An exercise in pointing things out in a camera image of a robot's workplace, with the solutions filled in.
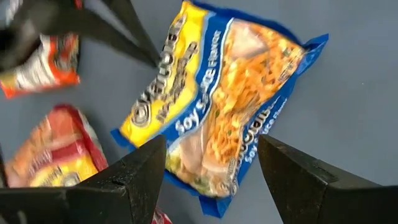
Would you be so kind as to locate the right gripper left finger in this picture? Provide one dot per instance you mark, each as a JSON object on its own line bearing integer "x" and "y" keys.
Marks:
{"x": 146, "y": 186}

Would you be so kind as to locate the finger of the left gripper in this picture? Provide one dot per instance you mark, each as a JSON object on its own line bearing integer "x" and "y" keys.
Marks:
{"x": 130, "y": 25}
{"x": 102, "y": 34}

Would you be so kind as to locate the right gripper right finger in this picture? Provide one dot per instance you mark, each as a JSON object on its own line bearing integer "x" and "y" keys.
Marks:
{"x": 295, "y": 193}

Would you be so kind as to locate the red Maruchan ramen pack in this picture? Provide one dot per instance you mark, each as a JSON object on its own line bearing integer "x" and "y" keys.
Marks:
{"x": 56, "y": 149}
{"x": 161, "y": 217}

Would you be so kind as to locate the orange Maruchan ramen pack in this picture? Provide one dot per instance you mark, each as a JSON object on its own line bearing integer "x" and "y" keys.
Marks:
{"x": 46, "y": 71}

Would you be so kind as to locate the blue Maruchan ramen pack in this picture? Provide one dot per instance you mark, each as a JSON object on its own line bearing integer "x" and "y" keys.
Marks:
{"x": 217, "y": 93}

